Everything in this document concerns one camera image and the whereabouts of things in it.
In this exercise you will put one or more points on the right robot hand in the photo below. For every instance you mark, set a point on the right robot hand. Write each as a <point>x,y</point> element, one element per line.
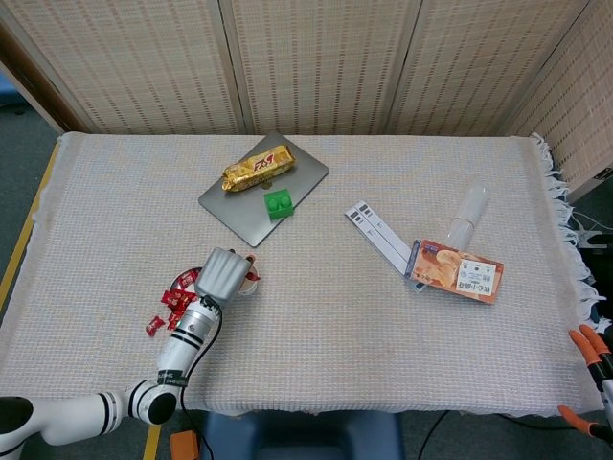
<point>586,342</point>

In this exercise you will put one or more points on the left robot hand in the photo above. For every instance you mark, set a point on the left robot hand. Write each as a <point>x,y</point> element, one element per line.
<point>220,275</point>

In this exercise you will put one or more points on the red candy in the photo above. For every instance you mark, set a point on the red candy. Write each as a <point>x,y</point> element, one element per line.
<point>187,302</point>
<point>251,275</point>
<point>188,278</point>
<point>170,298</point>
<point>172,320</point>
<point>154,326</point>

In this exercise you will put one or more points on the round metal plate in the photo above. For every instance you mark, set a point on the round metal plate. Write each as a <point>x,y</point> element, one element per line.
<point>176,282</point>

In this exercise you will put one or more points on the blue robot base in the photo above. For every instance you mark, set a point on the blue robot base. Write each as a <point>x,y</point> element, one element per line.
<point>311,441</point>

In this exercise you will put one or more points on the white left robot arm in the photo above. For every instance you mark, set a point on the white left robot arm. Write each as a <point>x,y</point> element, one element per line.
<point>187,335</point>

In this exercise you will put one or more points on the white paper cup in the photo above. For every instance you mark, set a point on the white paper cup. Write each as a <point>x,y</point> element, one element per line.
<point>251,287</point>

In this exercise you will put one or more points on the grey laptop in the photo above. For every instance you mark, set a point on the grey laptop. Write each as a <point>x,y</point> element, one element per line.
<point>249,215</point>

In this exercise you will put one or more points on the green toy brick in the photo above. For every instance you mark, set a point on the green toy brick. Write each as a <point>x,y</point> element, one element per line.
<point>280,208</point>

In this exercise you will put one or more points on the white clamp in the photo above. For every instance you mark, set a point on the white clamp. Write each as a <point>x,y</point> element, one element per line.
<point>586,236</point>

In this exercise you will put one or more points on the gold snack pack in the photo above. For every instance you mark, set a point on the gold snack pack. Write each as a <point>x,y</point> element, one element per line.
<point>258,167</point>

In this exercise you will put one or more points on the beige woven tablecloth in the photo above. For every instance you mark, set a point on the beige woven tablecloth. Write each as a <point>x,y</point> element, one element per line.
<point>335,335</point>

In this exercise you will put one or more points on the blue orange cookie box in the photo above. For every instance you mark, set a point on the blue orange cookie box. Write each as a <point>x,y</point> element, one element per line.
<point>445,268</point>

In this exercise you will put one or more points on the long white paper box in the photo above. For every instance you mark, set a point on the long white paper box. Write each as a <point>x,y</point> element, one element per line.
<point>387,233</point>
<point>376,239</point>

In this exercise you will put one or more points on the woven folding screen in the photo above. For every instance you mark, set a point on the woven folding screen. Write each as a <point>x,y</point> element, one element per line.
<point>143,62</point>

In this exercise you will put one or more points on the blue background panel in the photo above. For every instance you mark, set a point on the blue background panel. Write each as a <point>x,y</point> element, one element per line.
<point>7,91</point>

